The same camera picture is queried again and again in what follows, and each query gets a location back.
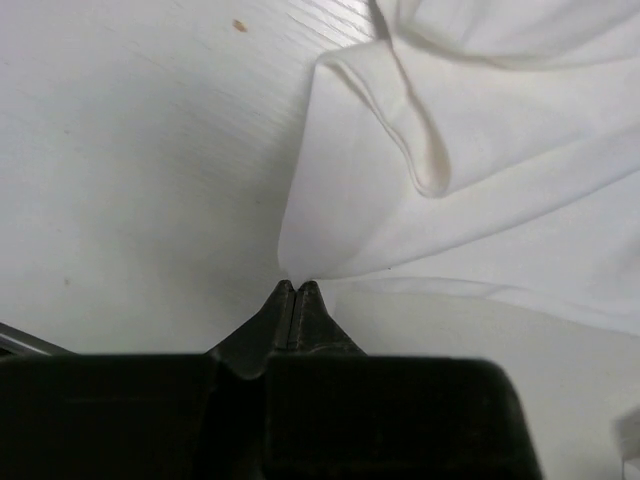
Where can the aluminium table edge rail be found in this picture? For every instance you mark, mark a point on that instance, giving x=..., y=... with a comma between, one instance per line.
x=17, y=342

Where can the plain white t-shirt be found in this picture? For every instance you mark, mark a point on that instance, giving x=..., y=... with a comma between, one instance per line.
x=483, y=148

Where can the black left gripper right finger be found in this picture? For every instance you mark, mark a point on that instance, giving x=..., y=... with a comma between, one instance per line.
x=333, y=412

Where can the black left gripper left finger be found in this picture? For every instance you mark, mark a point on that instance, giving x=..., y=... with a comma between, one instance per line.
x=168, y=416

